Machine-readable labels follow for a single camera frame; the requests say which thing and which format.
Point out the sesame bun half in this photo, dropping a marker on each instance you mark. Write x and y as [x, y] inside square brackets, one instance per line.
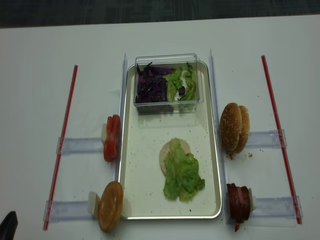
[230, 126]
[244, 135]

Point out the sesame bun front half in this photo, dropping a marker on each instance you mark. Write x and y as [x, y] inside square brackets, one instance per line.
[230, 126]

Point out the pale bottom bun slice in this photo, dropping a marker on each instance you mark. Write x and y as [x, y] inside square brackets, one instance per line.
[166, 149]

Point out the green lettuce leaf on tray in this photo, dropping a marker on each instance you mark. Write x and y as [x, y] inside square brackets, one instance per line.
[182, 180]

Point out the right upper clear rail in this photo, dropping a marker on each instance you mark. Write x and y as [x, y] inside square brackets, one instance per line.
[267, 139]

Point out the stacked dark meat patties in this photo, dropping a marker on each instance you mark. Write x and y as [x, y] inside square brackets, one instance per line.
[239, 202]

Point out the left red strip rail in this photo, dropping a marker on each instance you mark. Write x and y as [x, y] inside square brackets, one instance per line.
[58, 157]

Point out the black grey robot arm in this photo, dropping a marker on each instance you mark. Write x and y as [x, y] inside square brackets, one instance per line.
[8, 226]

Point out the red tomato slice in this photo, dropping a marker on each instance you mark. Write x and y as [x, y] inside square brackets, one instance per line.
[110, 149]
[112, 126]

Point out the silver metal tray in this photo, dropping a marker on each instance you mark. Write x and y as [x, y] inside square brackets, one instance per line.
[140, 173]

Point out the right lower clear rail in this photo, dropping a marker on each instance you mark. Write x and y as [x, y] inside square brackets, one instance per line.
[288, 207]

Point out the left upper clear rail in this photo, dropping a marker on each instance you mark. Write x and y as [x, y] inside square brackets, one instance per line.
[68, 145]

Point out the left lower clear rail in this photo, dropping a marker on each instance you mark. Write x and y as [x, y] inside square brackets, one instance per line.
[56, 211]

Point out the white bun stopper block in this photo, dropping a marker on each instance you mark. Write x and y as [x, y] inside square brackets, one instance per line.
[93, 204]

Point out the left vertical clear rail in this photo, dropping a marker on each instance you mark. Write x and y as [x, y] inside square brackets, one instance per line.
[121, 115]

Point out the purple cabbage shreds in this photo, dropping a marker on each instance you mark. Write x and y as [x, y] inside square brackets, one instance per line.
[152, 90]

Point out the clear plastic salad box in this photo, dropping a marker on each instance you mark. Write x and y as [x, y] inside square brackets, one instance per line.
[174, 61]

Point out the white tomato stopper block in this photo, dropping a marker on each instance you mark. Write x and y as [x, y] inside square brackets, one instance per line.
[104, 134]

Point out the toasted brown bun half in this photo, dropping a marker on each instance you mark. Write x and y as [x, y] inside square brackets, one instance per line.
[110, 206]

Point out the red strip rail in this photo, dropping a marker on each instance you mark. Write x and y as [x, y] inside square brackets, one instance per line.
[298, 212]
[58, 157]

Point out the sesame bun rear half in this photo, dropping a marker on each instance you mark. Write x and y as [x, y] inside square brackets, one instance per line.
[244, 135]

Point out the right red strip rail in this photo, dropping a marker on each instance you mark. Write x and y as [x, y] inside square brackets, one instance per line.
[298, 212]

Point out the white patty stopper block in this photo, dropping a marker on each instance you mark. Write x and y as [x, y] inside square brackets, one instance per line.
[253, 201]

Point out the green lettuce in box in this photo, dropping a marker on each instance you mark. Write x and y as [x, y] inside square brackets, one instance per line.
[181, 84]

